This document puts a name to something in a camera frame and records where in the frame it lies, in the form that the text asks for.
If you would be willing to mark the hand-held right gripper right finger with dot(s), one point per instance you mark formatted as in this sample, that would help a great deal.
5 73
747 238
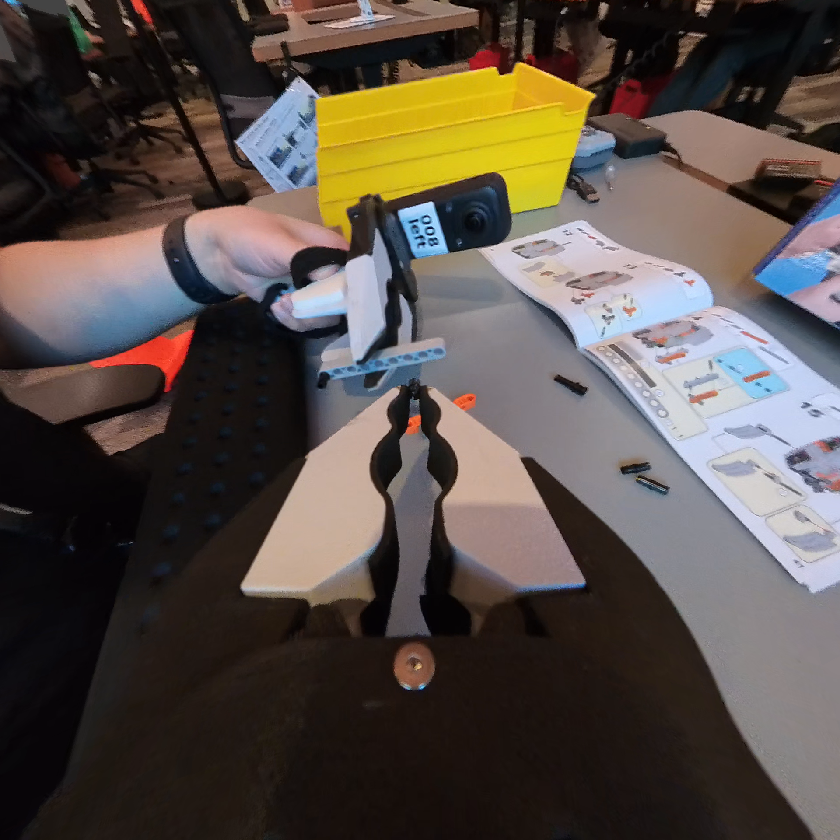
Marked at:
505 525

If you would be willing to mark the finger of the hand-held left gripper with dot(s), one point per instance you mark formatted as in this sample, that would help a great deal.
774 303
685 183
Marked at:
367 302
408 321

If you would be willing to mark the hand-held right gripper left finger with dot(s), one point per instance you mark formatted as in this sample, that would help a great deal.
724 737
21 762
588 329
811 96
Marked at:
315 525

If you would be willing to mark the grey perforated toy beam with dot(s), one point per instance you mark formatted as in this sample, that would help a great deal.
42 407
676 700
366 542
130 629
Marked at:
407 352

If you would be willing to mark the small black toy pin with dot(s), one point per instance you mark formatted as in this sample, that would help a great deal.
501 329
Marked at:
635 468
571 384
652 485
415 388

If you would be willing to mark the person's left forearm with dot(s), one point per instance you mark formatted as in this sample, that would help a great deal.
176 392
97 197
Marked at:
85 295

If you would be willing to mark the grey desk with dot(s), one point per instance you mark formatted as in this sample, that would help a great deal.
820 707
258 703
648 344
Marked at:
715 141
525 315

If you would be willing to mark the person's left hand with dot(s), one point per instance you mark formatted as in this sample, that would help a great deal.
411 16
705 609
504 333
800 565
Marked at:
249 249

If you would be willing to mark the yellow plastic bin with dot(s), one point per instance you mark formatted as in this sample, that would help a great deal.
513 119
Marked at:
426 151

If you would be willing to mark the orange toy rack beam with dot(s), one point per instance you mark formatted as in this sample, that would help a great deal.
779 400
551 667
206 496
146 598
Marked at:
464 401

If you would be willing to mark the black studded mat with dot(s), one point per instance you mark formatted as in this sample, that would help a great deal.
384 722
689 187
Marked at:
223 426

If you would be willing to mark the light blue device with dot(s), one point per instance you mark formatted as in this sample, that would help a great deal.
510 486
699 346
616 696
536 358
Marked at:
594 148

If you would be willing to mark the small clear bulb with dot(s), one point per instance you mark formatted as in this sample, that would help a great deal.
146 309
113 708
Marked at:
611 176

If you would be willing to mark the red bag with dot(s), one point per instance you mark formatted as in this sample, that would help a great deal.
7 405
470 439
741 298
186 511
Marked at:
492 59
640 97

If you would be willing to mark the black power adapter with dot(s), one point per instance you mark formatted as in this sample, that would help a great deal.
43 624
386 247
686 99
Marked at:
627 134

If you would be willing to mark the printed paper leaflet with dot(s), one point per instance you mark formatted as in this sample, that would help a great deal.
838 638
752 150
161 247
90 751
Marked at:
285 141

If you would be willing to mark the black wristband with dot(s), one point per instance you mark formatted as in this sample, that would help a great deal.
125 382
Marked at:
187 275

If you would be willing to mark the black floor stand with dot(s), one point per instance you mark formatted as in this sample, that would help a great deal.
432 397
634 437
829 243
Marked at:
220 193

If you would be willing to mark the orange cloth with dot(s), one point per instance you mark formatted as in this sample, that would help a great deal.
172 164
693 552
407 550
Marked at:
154 358

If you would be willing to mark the building instruction booklet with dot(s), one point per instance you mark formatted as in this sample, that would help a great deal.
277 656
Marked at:
689 367

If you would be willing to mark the wooden table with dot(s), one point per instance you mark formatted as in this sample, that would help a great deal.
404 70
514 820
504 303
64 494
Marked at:
315 33

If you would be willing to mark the dark flat box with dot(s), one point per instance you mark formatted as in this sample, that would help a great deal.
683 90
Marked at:
787 172

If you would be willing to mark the blue toy set box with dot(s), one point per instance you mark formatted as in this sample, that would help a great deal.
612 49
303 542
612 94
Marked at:
807 262

